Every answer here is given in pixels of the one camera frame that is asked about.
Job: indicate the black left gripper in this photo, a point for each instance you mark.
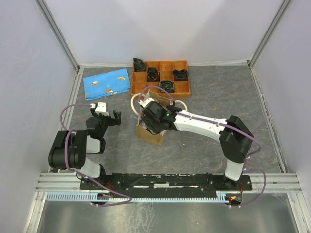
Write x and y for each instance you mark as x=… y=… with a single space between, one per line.
x=113 y=122

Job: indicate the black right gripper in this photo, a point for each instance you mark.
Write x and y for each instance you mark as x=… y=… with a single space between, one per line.
x=150 y=125

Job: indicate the burlap canvas tote bag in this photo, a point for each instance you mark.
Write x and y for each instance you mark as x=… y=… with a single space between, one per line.
x=142 y=132

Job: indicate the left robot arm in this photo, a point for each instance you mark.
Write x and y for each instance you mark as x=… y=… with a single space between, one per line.
x=83 y=142

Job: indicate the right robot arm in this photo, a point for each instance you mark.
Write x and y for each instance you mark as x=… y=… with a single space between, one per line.
x=232 y=134

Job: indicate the blue space-print cloth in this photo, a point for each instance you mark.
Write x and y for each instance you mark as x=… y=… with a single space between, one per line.
x=106 y=84

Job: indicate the dark rolled sock front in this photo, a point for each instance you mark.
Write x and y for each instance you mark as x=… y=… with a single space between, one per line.
x=166 y=85

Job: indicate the wooden compartment tray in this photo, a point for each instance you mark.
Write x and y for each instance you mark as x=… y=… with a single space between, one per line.
x=165 y=69

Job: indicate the dark rolled sock middle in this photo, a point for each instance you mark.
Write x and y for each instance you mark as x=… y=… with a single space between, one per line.
x=152 y=74

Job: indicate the dark rolled sock right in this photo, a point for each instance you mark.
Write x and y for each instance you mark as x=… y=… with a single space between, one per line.
x=180 y=75

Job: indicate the dark rolled sock back-left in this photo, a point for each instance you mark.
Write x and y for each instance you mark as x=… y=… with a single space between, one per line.
x=139 y=65

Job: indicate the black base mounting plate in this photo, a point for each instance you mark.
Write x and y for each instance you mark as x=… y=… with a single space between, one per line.
x=168 y=185

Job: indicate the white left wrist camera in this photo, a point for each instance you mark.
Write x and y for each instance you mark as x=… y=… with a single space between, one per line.
x=100 y=108

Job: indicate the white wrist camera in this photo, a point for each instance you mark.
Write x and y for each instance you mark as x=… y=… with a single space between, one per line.
x=100 y=108
x=144 y=103

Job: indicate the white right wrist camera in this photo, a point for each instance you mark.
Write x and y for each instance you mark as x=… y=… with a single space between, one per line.
x=144 y=103

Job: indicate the aluminium front rail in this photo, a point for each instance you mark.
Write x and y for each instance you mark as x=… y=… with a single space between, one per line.
x=275 y=183

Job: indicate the light blue cable duct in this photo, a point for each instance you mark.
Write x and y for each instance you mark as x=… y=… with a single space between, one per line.
x=101 y=197

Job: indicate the right aluminium corner post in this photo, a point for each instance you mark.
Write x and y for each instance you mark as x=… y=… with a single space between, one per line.
x=269 y=32

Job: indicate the aluminium corner post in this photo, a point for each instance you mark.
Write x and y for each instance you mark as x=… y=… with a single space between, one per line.
x=269 y=32
x=56 y=31

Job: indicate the left aluminium corner post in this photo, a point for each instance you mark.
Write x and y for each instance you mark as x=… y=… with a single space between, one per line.
x=56 y=31

